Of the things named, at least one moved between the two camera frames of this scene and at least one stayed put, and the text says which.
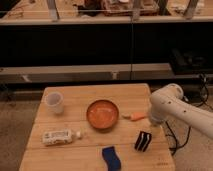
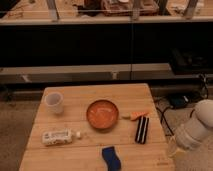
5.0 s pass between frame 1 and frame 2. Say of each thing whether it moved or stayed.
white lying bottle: stayed
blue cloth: stayed
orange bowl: stayed
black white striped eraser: moved
